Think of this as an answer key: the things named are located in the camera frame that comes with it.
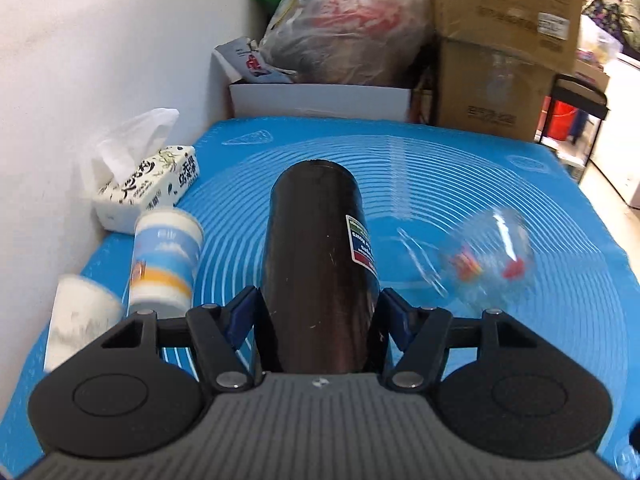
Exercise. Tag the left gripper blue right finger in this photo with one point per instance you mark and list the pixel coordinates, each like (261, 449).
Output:
(421, 335)

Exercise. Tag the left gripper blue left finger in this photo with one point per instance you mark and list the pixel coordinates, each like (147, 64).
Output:
(216, 335)

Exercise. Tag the black thermos cup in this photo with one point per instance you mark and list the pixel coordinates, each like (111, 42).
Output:
(319, 279)

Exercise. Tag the clear glass cup with cartoon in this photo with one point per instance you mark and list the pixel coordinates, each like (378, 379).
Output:
(487, 260)

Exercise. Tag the blue orange paper cup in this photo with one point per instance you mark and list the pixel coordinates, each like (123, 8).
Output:
(164, 264)

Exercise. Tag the white paper cup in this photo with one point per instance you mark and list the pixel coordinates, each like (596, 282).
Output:
(82, 311)

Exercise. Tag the blue silicone baking mat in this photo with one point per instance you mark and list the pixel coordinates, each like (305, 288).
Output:
(548, 389)

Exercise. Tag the white tissue pack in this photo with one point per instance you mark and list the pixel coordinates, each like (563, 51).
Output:
(132, 169)

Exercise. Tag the white open cardboard box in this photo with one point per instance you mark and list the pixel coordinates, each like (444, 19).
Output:
(259, 90)

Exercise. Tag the lower cardboard box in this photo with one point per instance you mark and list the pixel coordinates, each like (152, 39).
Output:
(487, 91)

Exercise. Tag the red plastic bucket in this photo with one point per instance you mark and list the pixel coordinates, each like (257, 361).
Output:
(562, 120)

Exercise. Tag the white chest freezer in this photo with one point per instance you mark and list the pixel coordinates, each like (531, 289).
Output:
(616, 154)

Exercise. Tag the black metal trolley rack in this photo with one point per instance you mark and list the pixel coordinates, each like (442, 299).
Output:
(592, 107)

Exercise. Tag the clear plastic bag with contents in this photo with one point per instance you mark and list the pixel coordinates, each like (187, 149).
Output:
(369, 42)

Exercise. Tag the upper cardboard box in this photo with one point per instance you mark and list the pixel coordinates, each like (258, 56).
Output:
(544, 32)

